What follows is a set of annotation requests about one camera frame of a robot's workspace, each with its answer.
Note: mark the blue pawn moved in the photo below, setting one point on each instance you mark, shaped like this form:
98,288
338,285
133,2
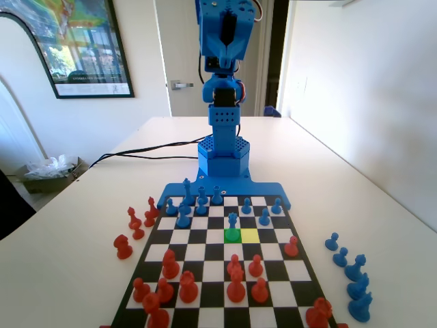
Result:
232,223

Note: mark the red bishop chess piece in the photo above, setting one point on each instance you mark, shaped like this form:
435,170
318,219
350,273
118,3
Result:
169,264
151,206
133,218

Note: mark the blue board mounting plate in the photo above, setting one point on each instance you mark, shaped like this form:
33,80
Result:
263,189

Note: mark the blue rook chess piece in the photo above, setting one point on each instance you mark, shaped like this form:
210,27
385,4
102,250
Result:
216,197
202,194

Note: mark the blue king chess piece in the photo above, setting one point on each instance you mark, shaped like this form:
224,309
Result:
187,191

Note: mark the blue pawn chess piece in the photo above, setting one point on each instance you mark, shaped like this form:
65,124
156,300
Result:
264,220
170,209
340,259
276,208
246,209
200,209
332,242

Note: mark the red pawn chess piece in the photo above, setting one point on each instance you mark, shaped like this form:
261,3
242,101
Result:
137,232
164,292
255,268
291,247
147,222
259,292
233,261
140,291

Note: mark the red knight chess piece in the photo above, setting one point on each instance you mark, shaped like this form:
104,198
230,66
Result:
123,247

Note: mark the red queen chess piece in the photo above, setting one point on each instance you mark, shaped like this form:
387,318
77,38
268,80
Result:
236,288

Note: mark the white door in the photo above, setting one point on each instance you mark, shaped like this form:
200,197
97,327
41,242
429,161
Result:
181,41

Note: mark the small blue plastic part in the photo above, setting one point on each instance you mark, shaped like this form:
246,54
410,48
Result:
272,112

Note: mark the framed poster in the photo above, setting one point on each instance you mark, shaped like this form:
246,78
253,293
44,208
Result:
88,44

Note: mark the clear plastic bags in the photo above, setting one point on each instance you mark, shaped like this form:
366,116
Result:
51,167

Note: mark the black and white chessboard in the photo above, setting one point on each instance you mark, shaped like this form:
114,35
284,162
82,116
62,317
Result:
273,270

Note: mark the arched white panel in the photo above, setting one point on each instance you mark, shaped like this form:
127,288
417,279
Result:
13,51

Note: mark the cardboard box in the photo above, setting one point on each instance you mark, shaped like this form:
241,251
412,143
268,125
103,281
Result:
44,184

